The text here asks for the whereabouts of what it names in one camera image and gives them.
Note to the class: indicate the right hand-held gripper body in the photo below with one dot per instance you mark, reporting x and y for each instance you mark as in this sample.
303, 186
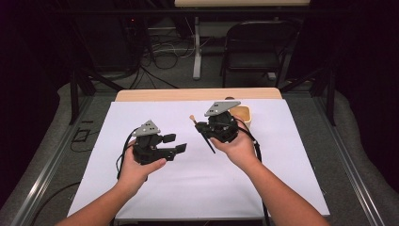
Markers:
222, 128

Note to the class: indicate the light wooden table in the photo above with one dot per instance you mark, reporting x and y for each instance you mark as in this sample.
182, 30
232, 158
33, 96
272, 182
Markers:
188, 94

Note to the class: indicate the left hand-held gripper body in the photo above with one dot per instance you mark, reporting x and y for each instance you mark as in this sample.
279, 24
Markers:
147, 150

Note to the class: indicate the person's right hand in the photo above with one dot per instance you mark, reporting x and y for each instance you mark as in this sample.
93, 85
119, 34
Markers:
243, 150

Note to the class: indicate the white desk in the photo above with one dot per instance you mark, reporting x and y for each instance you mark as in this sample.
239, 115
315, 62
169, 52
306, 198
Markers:
197, 62

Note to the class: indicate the aluminium rail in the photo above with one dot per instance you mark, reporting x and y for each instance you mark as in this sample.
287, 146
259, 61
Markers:
348, 163
47, 169

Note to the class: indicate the dark computer tower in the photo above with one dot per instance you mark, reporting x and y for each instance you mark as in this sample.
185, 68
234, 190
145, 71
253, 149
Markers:
106, 44

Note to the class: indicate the white board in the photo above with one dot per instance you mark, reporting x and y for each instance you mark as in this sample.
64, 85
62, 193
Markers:
188, 188

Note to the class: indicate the black folding chair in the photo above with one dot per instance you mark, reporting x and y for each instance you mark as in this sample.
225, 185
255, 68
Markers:
254, 59

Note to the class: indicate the cream square cup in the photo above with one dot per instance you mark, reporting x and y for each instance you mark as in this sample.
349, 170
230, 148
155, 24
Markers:
245, 113

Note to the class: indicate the person's left hand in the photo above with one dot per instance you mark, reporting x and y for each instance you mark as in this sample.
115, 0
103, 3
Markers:
138, 172

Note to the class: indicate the black horizontal frame beam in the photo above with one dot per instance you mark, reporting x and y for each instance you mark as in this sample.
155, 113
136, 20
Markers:
125, 11

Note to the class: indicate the black metal stand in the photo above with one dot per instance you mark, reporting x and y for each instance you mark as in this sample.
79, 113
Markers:
331, 94
74, 94

